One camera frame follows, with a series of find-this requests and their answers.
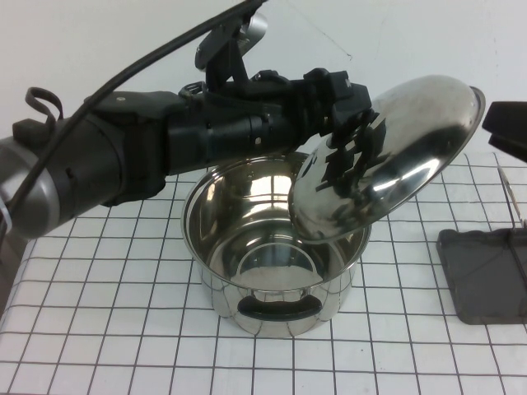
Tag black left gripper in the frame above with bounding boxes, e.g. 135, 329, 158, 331
250, 67, 371, 150

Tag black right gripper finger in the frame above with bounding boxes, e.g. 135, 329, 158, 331
481, 100, 527, 139
487, 130, 527, 162

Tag steel pot lid black knob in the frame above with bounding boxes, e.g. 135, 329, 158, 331
290, 73, 487, 248

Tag white black grid tablecloth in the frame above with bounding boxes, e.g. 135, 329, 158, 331
0, 151, 527, 395

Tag stainless steel pot black handles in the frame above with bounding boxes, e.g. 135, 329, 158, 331
180, 151, 371, 338

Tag silver wrist camera black mount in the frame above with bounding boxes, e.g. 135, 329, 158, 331
194, 11, 268, 90

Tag grey lid rack wire frame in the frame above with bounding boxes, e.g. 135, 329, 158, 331
436, 164, 527, 326

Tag black camera cable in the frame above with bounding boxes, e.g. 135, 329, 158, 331
0, 0, 268, 215

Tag dark grey strap loop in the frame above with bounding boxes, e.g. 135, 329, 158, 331
23, 85, 63, 127

